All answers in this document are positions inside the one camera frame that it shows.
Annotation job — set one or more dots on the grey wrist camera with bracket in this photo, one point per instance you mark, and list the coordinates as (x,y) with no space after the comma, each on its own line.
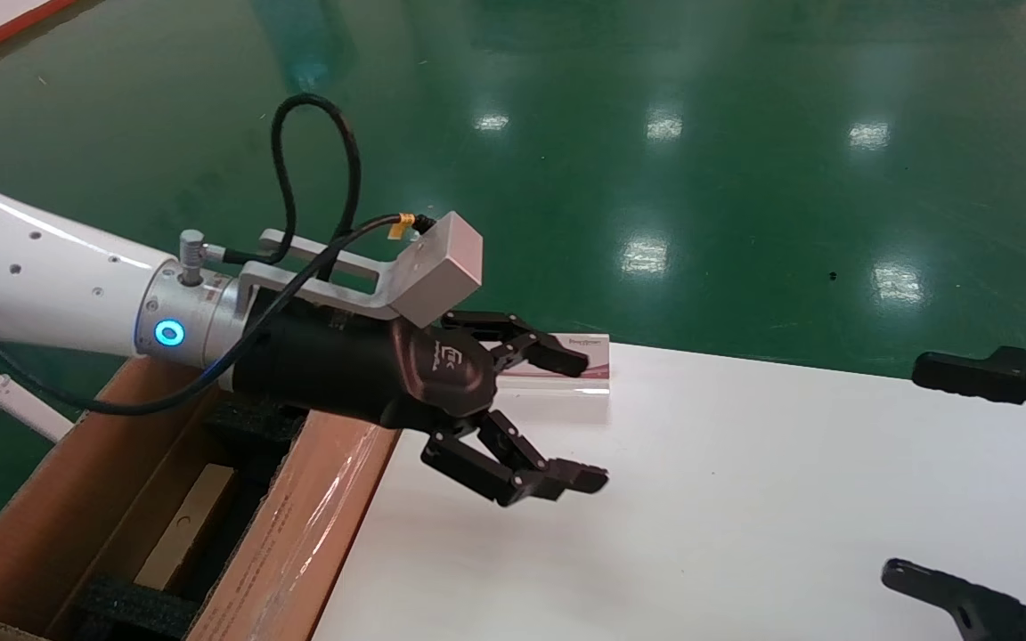
(442,263)

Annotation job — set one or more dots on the large cardboard box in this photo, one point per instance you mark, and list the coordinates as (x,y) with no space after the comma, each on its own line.
(299,534)

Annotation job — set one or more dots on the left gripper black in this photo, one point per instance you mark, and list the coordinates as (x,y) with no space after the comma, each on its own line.
(344,365)

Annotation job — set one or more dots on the black foam insert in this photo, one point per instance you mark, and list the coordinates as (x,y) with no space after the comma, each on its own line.
(250,423)
(139,610)

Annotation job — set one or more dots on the acrylic sign with Chinese text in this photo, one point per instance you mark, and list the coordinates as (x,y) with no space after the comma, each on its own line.
(600,361)

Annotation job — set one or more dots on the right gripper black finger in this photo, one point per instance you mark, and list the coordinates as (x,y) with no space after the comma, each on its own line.
(967,610)
(994,378)

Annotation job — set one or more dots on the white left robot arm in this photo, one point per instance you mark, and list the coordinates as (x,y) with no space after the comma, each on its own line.
(50,285)

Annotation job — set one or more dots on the small cardboard box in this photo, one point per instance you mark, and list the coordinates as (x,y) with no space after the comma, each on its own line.
(183,525)

